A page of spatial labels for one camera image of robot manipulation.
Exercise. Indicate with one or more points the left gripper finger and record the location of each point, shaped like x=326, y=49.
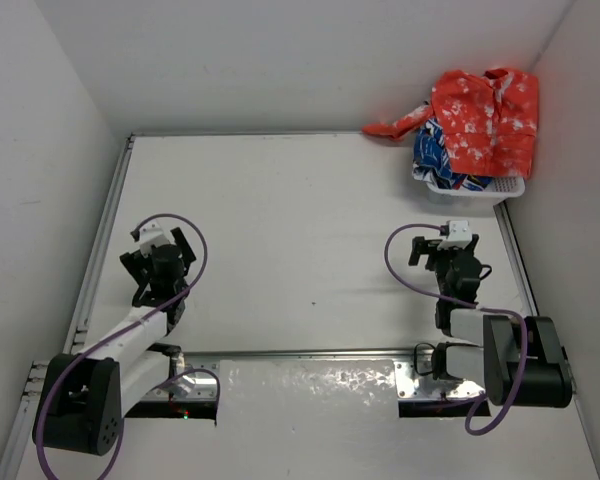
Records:
x=135, y=265
x=187, y=254

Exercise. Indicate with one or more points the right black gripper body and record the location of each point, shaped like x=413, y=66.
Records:
x=443, y=260

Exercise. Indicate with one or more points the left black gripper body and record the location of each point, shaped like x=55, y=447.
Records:
x=131, y=260

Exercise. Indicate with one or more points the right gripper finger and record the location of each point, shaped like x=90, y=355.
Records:
x=423, y=247
x=472, y=245

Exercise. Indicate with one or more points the red white patterned trousers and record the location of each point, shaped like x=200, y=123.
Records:
x=488, y=123

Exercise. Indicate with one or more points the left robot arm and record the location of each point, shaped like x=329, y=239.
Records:
x=86, y=395

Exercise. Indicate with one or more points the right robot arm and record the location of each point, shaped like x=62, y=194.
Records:
x=489, y=347

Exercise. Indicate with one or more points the white plastic basket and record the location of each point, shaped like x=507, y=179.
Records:
x=499, y=190

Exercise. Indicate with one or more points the blue white patterned garment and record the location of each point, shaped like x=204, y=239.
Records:
x=432, y=165

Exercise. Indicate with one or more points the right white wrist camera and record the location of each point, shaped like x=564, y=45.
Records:
x=455, y=234

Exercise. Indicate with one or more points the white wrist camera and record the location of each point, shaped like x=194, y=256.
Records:
x=150, y=235
x=455, y=234

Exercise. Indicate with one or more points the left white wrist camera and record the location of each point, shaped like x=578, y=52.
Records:
x=150, y=235

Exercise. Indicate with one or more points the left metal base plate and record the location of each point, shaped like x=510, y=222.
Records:
x=185, y=378

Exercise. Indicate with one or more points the metal base plate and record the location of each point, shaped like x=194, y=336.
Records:
x=185, y=378
x=413, y=386

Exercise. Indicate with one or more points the aluminium table frame rail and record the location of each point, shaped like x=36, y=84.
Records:
x=299, y=304

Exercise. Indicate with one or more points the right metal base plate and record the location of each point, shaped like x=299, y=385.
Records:
x=413, y=386

